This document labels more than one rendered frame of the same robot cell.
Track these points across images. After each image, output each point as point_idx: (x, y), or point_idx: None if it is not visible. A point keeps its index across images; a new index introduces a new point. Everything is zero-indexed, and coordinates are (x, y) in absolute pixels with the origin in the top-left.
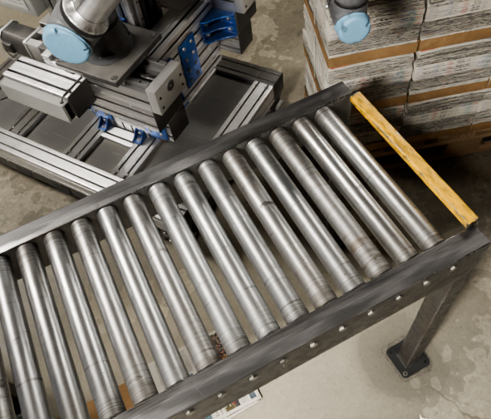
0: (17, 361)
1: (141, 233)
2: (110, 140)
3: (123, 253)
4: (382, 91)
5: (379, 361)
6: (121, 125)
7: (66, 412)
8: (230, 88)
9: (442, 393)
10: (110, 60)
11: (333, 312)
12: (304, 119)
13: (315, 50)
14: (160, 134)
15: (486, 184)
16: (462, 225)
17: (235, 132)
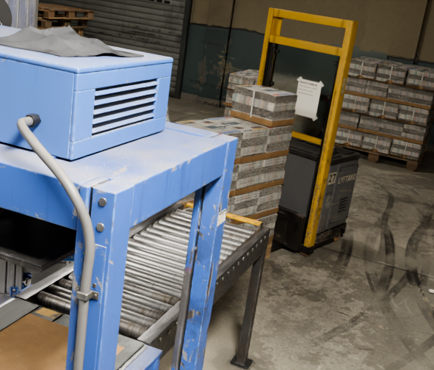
0: (144, 280)
1: (148, 245)
2: None
3: (148, 250)
4: None
5: (230, 368)
6: None
7: (182, 284)
8: (51, 266)
9: (267, 368)
10: None
11: (242, 247)
12: (174, 212)
13: None
14: (72, 256)
15: None
16: (221, 310)
17: (150, 218)
